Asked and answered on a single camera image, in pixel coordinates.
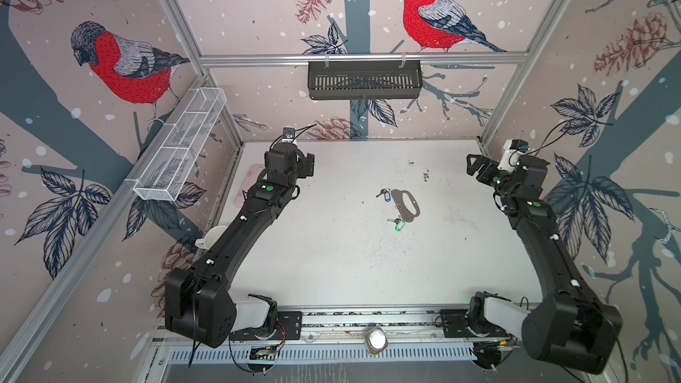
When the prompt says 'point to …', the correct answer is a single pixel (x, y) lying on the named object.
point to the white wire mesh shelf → (180, 144)
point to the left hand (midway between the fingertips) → (297, 148)
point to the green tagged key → (400, 223)
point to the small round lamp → (376, 340)
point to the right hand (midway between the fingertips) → (482, 157)
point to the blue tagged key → (387, 194)
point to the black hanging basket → (365, 81)
